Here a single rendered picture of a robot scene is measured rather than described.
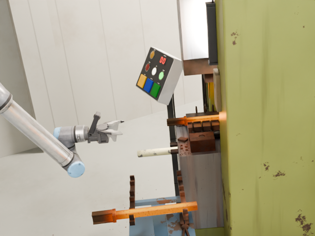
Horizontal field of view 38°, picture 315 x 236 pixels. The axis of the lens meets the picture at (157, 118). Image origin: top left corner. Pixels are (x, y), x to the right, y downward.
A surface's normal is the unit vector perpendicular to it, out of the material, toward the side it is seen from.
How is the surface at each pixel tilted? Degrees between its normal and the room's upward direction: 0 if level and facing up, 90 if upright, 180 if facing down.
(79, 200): 0
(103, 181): 0
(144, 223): 0
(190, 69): 90
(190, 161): 90
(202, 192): 90
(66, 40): 90
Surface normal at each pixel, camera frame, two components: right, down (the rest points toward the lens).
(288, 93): 0.01, 0.42
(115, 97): 0.44, 0.34
